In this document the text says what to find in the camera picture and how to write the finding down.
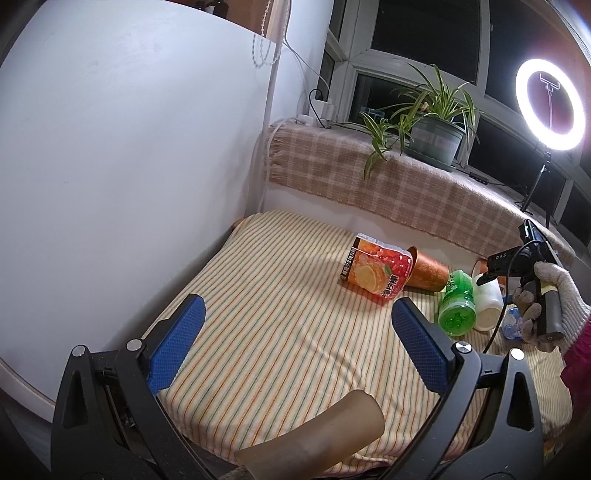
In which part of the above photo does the potted spider plant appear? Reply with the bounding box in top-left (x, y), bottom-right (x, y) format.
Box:
top-left (358, 64), bottom-right (478, 180)

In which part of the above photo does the copper metallic cup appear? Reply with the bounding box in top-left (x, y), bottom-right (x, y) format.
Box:
top-left (406, 246), bottom-right (450, 292)

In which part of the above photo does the blue Arctic Ocean cup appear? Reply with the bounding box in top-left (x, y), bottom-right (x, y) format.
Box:
top-left (500, 304), bottom-right (523, 341)

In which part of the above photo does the striped yellow table cloth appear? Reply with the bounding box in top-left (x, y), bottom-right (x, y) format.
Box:
top-left (159, 210), bottom-right (438, 477)

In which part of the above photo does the white plastic cup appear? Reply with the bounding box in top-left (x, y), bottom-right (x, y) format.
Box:
top-left (473, 273), bottom-right (504, 332)

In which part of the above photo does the red orange juice cup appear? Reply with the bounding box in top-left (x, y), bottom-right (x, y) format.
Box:
top-left (341, 233), bottom-right (414, 301)

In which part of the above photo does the brown cardboard tube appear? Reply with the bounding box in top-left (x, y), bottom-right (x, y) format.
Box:
top-left (235, 390), bottom-right (385, 479)

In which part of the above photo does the black cable controller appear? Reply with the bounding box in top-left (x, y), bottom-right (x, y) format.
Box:
top-left (469, 172), bottom-right (490, 185)

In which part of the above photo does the white power strip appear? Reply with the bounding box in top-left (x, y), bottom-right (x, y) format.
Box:
top-left (295, 88), bottom-right (335, 129)

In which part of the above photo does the gloved right hand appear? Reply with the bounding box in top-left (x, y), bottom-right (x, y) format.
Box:
top-left (513, 262), bottom-right (590, 355)

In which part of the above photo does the orange paper cup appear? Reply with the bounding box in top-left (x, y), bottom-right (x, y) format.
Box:
top-left (471, 258), bottom-right (488, 277)

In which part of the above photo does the plaid beige sill cloth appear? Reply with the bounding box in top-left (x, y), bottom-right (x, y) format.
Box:
top-left (267, 120), bottom-right (576, 266)

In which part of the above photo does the ring light on tripod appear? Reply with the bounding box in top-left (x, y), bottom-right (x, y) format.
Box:
top-left (515, 58), bottom-right (587, 212)

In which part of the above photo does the green plastic cup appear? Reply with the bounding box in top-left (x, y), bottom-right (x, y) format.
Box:
top-left (437, 270), bottom-right (477, 337)

